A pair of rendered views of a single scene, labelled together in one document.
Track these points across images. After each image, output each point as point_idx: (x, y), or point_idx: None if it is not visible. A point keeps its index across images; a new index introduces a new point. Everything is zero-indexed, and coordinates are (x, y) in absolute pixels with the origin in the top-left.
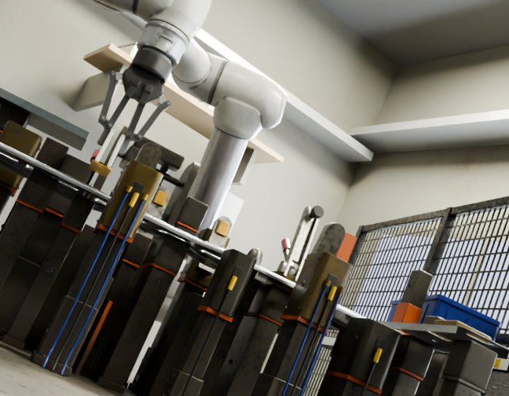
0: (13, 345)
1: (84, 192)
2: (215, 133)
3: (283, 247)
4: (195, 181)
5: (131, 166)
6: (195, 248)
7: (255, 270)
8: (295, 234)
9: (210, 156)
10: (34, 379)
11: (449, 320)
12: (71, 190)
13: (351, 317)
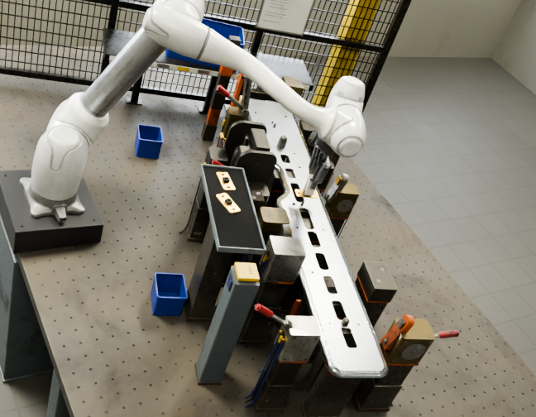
0: None
1: (299, 205)
2: (163, 47)
3: (227, 95)
4: (134, 76)
5: (358, 196)
6: (278, 162)
7: (291, 147)
8: (246, 93)
9: (154, 59)
10: (394, 267)
11: (299, 88)
12: (289, 208)
13: (280, 116)
